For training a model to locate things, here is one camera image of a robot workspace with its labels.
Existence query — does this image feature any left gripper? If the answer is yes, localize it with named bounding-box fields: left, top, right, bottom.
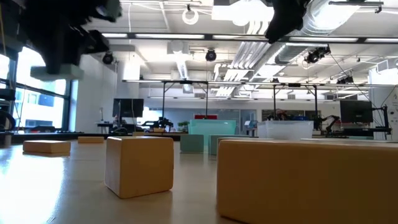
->
left=18, top=0, right=123, bottom=75

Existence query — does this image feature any teal wooden block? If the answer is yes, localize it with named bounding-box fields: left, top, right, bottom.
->
left=180, top=134, right=205, bottom=154
left=208, top=134, right=249, bottom=156

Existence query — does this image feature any ceiling light strip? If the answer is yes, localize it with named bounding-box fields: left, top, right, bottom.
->
left=135, top=33, right=205, bottom=39
left=289, top=37, right=359, bottom=43
left=101, top=32, right=129, bottom=39
left=365, top=37, right=398, bottom=44
left=213, top=34, right=268, bottom=40

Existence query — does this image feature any white ceiling pipe bundle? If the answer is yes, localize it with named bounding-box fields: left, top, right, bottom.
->
left=214, top=20, right=274, bottom=97

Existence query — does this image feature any large window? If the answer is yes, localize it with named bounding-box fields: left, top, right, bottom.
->
left=0, top=46, right=72, bottom=131

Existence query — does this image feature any black computer monitor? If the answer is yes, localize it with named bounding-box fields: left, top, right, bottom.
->
left=339, top=99, right=374, bottom=124
left=112, top=98, right=145, bottom=125

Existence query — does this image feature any clear plastic bin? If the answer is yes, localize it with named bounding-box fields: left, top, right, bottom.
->
left=257, top=120, right=314, bottom=141

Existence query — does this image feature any teal plastic bin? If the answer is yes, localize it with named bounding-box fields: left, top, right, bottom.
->
left=187, top=119, right=237, bottom=147

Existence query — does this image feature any orange wooden cube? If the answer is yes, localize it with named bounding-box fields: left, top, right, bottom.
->
left=104, top=136, right=175, bottom=199

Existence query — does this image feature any silver ventilation duct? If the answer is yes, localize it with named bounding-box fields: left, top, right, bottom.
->
left=275, top=0, right=361, bottom=65

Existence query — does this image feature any black ceiling camera rig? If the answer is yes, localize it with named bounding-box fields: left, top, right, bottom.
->
left=303, top=45, right=332, bottom=65

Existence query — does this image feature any black gantry frame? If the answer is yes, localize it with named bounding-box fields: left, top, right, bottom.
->
left=161, top=80, right=209, bottom=121
left=272, top=82, right=318, bottom=125

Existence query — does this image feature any white cable coil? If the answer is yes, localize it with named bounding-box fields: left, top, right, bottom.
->
left=182, top=7, right=200, bottom=26

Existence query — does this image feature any white ceiling air duct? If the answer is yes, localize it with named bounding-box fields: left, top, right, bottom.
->
left=167, top=40, right=190, bottom=80

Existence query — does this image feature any black monitor stand frame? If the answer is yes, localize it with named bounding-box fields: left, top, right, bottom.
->
left=334, top=105, right=392, bottom=138

